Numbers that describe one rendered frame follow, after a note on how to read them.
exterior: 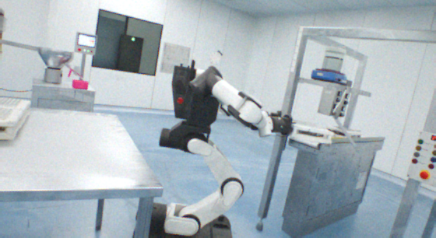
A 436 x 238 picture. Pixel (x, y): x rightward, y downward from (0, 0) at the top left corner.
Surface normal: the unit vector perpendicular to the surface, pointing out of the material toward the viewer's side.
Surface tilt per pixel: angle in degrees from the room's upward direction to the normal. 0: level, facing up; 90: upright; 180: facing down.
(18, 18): 90
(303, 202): 90
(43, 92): 90
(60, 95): 90
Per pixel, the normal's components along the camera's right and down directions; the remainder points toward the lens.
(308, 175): -0.76, -0.04
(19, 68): 0.55, 0.23
